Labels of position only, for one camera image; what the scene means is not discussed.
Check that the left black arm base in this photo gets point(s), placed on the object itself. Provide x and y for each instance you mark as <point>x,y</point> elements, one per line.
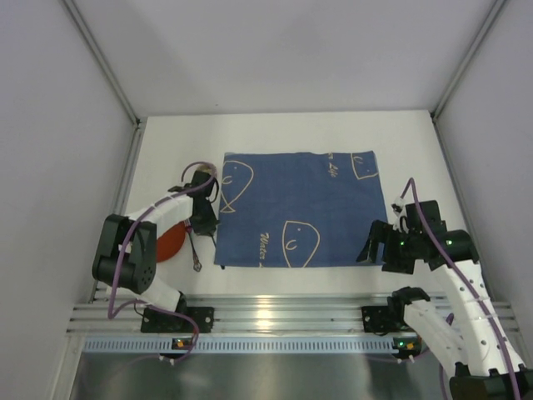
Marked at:
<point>158,322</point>

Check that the small speckled ceramic cup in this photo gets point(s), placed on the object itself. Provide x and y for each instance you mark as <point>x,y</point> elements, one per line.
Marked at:
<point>204,168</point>

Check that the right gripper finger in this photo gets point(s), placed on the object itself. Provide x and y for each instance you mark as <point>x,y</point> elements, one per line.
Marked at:
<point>379,234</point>
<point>402,265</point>

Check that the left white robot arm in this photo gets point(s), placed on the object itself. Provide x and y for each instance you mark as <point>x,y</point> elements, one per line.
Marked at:
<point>126,255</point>

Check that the iridescent metal fork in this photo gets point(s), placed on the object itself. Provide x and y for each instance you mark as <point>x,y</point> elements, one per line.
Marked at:
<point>197,265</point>

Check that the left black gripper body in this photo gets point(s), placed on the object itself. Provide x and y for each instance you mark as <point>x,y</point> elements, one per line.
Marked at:
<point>204,223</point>

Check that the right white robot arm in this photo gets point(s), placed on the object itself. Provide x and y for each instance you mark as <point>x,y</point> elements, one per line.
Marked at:
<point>472,348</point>

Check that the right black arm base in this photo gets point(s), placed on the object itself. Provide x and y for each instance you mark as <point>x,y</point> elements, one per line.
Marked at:
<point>383,320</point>

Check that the blue cloth placemat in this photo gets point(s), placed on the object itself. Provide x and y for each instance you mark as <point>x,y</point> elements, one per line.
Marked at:
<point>297,210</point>

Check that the aluminium mounting rail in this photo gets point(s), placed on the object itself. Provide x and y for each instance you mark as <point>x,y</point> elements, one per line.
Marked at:
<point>262,314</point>

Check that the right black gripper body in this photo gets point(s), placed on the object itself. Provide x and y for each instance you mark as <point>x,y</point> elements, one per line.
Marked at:
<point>386,242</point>

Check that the perforated cable duct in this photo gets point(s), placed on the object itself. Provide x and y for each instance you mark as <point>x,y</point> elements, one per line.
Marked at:
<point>261,345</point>

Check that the red plate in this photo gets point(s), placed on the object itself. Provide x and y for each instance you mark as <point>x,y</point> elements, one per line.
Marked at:
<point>171,242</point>

